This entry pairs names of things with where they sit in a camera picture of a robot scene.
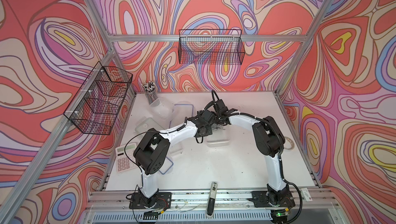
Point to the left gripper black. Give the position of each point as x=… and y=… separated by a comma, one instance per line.
x=210, y=132

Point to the small clear box blue lid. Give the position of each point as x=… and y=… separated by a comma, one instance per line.
x=176, y=150

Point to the clear lunch box green lid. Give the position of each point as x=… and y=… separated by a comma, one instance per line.
x=162, y=108

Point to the translucent green lunch box lid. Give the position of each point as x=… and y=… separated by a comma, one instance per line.
x=147, y=123

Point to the grey striped cloth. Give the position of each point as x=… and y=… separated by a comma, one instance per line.
x=218, y=127

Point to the large clear box blue lid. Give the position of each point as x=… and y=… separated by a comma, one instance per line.
x=218, y=139

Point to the small blue rimmed lid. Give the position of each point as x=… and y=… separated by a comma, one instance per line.
x=167, y=166

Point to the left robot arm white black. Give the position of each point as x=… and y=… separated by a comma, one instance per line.
x=152, y=151

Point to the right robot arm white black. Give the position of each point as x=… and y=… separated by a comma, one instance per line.
x=269, y=141

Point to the mesh pen cup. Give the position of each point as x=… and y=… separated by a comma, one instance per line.
x=150, y=91

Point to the tape roll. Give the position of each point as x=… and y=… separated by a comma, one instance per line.
x=289, y=144

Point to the white calculator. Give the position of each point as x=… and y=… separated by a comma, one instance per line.
x=124, y=157

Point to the white red label tag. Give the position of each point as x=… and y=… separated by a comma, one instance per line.
x=306, y=195

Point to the black wire basket back wall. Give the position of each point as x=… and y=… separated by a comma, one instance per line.
x=220, y=51

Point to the black wire basket wall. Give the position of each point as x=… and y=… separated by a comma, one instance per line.
x=220, y=51
x=103, y=94

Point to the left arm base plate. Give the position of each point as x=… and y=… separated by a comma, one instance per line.
x=161, y=200

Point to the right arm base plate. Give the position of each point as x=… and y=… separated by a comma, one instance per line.
x=272, y=199

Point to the aluminium frame rail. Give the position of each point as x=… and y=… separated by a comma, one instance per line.
x=174, y=38

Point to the black wire basket left wall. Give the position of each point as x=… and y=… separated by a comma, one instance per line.
x=103, y=94

